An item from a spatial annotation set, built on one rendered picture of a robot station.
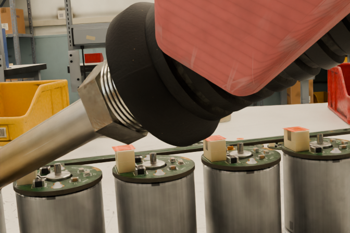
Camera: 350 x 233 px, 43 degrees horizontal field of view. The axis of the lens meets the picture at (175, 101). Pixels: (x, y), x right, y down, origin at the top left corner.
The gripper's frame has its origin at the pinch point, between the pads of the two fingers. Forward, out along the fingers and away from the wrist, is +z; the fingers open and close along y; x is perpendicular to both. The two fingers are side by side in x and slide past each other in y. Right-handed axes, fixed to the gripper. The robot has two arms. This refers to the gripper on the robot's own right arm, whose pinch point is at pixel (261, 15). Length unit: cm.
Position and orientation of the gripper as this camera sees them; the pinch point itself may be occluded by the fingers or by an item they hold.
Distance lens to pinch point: 6.6
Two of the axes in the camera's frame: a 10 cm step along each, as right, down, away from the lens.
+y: -5.2, 1.4, -8.4
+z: -3.7, 8.5, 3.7
